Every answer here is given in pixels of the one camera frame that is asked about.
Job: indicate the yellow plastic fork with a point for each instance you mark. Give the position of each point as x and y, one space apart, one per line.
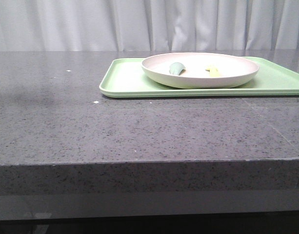
213 71

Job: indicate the white round plate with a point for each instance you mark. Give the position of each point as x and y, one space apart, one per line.
234 71

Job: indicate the light green tray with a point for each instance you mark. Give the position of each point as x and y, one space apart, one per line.
126 79

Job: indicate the green plastic spoon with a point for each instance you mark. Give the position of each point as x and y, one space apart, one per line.
176 68

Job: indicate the white curtain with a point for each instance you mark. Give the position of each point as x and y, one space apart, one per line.
148 25

